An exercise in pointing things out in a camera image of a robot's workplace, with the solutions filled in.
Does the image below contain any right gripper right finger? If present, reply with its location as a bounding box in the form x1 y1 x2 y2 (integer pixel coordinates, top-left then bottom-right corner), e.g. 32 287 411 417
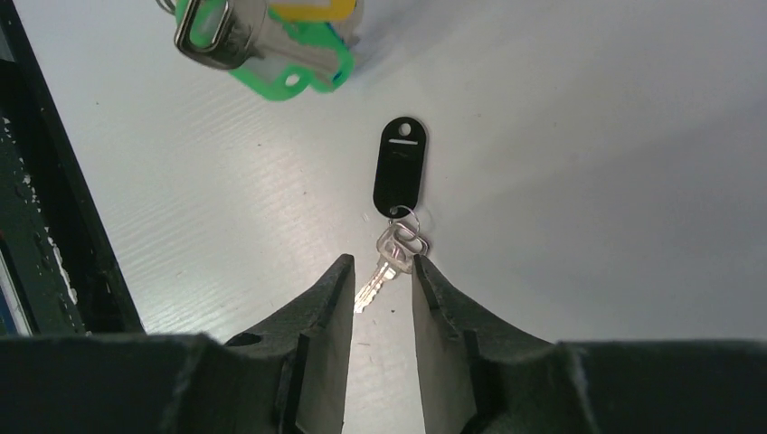
412 255 549 433

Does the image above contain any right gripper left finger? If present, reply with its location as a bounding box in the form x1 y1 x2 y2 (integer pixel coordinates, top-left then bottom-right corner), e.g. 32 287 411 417
225 254 355 433

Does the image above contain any black tagged key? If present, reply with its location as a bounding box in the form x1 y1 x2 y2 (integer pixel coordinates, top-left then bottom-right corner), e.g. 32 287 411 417
354 117 429 314

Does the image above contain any green tagged key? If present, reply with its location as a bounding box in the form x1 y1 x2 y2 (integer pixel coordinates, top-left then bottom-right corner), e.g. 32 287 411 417
158 1 364 101

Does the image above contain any yellow tagged key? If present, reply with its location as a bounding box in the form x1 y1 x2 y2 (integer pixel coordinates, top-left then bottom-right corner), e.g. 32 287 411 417
268 0 357 23

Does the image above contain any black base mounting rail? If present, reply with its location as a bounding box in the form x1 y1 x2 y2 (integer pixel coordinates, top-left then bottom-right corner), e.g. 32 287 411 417
1 1 144 336

